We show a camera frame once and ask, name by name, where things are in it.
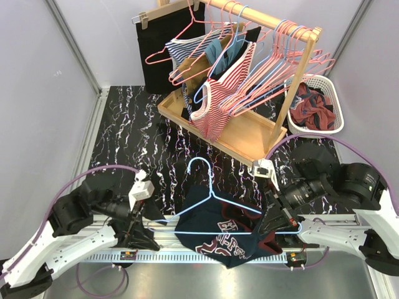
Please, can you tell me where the teal tank top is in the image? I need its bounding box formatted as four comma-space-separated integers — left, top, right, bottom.
204, 36, 230, 66

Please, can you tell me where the maroon tank top grey trim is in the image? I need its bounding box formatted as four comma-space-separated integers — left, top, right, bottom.
290, 83, 336, 131

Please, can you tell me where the aluminium mounting rail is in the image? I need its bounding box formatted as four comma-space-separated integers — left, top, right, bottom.
55, 214, 380, 265

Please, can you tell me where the pink hanger striped top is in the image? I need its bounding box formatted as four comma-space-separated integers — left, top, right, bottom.
145, 0, 225, 65

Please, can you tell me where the black tank top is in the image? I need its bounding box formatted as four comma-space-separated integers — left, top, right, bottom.
305, 87, 336, 131

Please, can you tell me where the blue white striped tank top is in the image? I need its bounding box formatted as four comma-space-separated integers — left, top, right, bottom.
166, 22, 232, 121

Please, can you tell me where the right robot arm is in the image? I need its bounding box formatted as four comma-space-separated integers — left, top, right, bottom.
252, 143, 398, 277

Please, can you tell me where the pink hanger brown top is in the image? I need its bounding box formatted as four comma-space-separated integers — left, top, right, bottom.
165, 21, 243, 85

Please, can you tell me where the brown tank top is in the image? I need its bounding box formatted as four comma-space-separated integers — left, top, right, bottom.
178, 22, 244, 94

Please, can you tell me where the black marble pattern mat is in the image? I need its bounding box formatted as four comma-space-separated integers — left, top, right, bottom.
89, 86, 271, 215

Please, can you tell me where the white perforated plastic basket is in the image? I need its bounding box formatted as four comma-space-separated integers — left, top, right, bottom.
287, 74, 344, 135

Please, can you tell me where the wooden clothes rack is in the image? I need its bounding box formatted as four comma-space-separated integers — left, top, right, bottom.
155, 0, 324, 169

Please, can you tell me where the wooden clip hanger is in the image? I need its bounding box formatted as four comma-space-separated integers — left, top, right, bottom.
131, 0, 200, 29

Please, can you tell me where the bundle of empty pink hangers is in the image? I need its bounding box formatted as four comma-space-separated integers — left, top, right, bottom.
219, 20, 335, 116

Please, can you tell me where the light blue wire hanger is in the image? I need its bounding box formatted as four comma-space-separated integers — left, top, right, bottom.
146, 157, 303, 235
193, 4, 272, 105

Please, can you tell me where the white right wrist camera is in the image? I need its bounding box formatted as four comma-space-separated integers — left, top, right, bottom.
251, 158, 280, 191

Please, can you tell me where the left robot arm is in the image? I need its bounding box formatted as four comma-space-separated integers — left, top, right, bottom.
1, 179, 160, 298

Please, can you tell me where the red white striped tank top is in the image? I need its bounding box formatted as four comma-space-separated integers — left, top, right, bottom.
190, 42, 257, 143

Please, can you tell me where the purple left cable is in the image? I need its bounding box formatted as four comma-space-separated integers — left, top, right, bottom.
0, 164, 141, 281

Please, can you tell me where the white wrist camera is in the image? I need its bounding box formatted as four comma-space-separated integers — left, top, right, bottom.
251, 158, 280, 191
128, 169, 155, 211

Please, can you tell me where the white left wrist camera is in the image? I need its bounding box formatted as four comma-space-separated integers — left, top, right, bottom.
128, 169, 155, 211

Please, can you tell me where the navy tank top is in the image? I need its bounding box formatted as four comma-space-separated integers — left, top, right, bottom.
175, 186, 282, 268

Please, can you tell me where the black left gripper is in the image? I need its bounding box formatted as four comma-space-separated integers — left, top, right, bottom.
92, 191, 168, 250

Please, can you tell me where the black skirt on rack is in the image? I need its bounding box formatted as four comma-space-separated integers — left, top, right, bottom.
136, 2, 205, 95

